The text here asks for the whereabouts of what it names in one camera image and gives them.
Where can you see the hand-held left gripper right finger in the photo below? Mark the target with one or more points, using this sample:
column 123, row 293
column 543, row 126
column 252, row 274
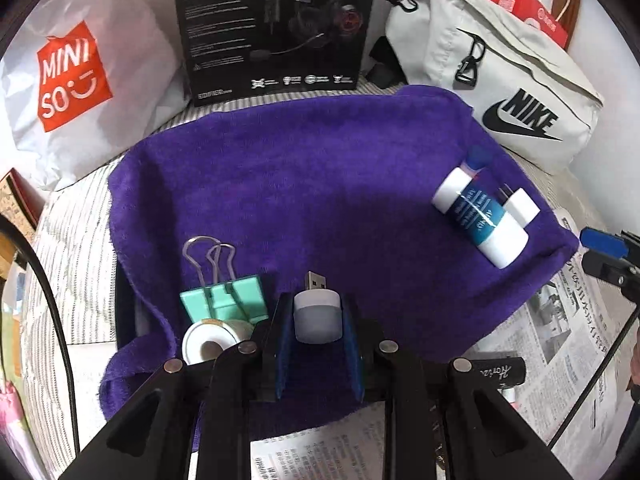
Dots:
column 352, row 360

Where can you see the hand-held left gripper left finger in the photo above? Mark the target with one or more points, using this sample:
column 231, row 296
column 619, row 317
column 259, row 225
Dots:
column 282, row 360

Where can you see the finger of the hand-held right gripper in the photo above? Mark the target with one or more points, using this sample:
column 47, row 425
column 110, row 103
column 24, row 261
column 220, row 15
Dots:
column 602, row 241
column 610, row 270

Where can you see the white usb light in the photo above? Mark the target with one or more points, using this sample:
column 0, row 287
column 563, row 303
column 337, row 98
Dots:
column 317, row 315

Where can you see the white tape roll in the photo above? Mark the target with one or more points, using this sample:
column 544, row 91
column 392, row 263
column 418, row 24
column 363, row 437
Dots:
column 200, row 347

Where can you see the green binder clip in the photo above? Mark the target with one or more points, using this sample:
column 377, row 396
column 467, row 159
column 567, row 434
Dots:
column 225, row 297

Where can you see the white charger plug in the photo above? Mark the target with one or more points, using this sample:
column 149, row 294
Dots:
column 520, row 207

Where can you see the white and blue bottle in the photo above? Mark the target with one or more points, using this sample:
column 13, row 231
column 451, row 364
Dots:
column 480, row 215

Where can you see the black cosmetic tube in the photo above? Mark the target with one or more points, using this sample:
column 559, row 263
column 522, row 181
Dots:
column 500, row 372

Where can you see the red and blue round case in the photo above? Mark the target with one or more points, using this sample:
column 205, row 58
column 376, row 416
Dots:
column 477, row 160

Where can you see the newspaper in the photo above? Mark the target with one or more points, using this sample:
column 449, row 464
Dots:
column 550, row 335

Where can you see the purple towel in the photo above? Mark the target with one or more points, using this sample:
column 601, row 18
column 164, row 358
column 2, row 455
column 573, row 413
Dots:
column 325, row 185

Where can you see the grey waist bag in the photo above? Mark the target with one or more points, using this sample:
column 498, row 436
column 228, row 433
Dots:
column 450, row 35

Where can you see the pink patterned blanket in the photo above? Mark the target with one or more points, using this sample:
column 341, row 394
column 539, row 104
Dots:
column 10, row 410

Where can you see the brown patterned book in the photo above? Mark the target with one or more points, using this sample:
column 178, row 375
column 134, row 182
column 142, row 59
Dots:
column 15, row 200

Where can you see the black headset box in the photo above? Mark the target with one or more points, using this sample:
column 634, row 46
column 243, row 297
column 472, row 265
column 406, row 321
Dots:
column 225, row 35

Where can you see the white plastic shopping bag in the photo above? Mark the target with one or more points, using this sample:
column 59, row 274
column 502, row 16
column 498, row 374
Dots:
column 100, row 20

